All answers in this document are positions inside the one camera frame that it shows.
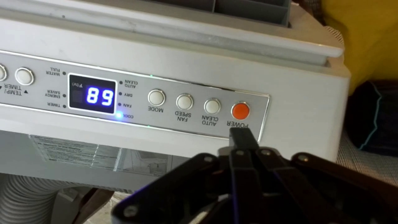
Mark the dark cushion on sofa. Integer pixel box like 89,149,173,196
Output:
344,79,398,157

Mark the white portable air conditioner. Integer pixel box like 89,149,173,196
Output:
0,0,349,189

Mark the grey flexible exhaust hose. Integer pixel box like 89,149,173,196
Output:
0,173,84,224

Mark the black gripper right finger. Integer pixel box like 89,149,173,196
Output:
240,128,398,224

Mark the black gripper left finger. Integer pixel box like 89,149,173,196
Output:
110,128,248,224

